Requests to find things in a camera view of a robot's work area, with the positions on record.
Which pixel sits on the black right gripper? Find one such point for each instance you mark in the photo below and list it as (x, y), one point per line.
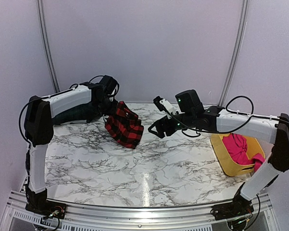
(159, 124)

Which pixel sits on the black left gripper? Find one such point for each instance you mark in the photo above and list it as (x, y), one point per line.
(112, 109)

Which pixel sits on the red black plaid shirt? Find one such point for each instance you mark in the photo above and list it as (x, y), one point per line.
(124, 126)

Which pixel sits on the pink garment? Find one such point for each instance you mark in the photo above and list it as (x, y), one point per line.
(244, 151)

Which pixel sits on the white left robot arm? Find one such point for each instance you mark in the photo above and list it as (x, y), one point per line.
(85, 102)

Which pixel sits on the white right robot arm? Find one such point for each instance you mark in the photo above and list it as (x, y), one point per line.
(221, 120)

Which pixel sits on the yellow laundry basket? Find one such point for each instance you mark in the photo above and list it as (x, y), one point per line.
(228, 166)

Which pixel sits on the dark green plaid garment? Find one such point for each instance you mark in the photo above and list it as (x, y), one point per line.
(84, 113)

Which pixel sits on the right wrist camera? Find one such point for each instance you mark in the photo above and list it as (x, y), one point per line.
(164, 105)

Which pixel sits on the left corner wall post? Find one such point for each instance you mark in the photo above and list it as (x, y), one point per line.
(46, 45)

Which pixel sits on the corner wall post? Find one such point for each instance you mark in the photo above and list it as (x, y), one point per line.
(235, 55)
(46, 45)

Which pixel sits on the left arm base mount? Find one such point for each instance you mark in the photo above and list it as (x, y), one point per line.
(49, 209)

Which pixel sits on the aluminium front rail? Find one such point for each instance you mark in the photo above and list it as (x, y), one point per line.
(79, 217)

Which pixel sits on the right corner wall post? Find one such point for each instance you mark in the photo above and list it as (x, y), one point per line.
(235, 55)

